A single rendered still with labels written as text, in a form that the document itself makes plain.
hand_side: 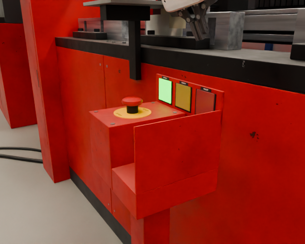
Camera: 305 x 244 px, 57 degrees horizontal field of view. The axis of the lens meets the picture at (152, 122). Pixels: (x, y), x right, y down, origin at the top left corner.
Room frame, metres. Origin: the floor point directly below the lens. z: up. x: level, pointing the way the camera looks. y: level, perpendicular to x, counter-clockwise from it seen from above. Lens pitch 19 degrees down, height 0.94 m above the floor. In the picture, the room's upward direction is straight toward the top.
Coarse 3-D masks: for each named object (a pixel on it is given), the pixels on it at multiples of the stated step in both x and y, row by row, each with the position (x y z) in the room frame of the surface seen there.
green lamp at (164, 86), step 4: (160, 80) 0.58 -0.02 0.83; (164, 80) 0.57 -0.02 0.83; (160, 84) 0.58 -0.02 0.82; (164, 84) 0.57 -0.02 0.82; (168, 84) 0.56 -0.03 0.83; (160, 88) 0.58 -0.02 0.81; (164, 88) 0.57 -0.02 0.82; (168, 88) 0.56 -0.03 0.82; (160, 92) 0.58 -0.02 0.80; (164, 92) 0.57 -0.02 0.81; (168, 92) 0.56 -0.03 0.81; (160, 96) 0.58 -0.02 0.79; (164, 96) 0.57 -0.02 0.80; (168, 96) 0.56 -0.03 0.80; (164, 100) 0.57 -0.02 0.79; (168, 100) 0.56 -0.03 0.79
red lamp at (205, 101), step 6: (198, 90) 0.48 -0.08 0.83; (198, 96) 0.48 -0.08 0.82; (204, 96) 0.46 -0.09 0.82; (210, 96) 0.45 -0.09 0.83; (198, 102) 0.47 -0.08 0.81; (204, 102) 0.46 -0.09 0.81; (210, 102) 0.45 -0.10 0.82; (198, 108) 0.47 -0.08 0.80; (204, 108) 0.46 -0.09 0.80; (210, 108) 0.45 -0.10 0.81
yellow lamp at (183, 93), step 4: (176, 84) 0.53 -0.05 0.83; (180, 84) 0.52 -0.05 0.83; (176, 88) 0.53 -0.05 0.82; (180, 88) 0.52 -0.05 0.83; (184, 88) 0.51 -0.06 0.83; (188, 88) 0.50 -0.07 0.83; (176, 92) 0.53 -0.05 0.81; (180, 92) 0.52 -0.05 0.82; (184, 92) 0.51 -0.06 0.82; (188, 92) 0.50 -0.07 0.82; (176, 96) 0.53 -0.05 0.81; (180, 96) 0.52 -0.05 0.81; (184, 96) 0.51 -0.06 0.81; (188, 96) 0.50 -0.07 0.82; (176, 100) 0.53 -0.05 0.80; (180, 100) 0.52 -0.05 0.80; (184, 100) 0.51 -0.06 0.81; (188, 100) 0.50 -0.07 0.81; (176, 104) 0.53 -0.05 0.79; (180, 104) 0.52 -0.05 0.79; (184, 104) 0.51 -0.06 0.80; (188, 104) 0.50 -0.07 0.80; (184, 108) 0.51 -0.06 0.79; (188, 108) 0.50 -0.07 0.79
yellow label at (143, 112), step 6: (120, 108) 0.54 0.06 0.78; (126, 108) 0.54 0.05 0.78; (138, 108) 0.54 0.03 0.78; (144, 108) 0.54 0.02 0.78; (114, 114) 0.50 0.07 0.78; (120, 114) 0.50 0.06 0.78; (126, 114) 0.50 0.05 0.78; (132, 114) 0.50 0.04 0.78; (138, 114) 0.50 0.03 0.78; (144, 114) 0.50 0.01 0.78
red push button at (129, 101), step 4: (128, 96) 0.52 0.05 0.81; (132, 96) 0.52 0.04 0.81; (136, 96) 0.52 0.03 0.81; (124, 100) 0.50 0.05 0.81; (128, 100) 0.50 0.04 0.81; (132, 100) 0.50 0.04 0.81; (136, 100) 0.50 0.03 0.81; (140, 100) 0.51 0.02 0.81; (124, 104) 0.50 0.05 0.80; (128, 104) 0.50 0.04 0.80; (132, 104) 0.49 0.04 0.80; (136, 104) 0.50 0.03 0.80; (140, 104) 0.51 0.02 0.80; (128, 108) 0.51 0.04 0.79; (132, 108) 0.50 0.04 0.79; (136, 108) 0.51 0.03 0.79; (128, 112) 0.51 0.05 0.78; (132, 112) 0.50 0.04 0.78; (136, 112) 0.51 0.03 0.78
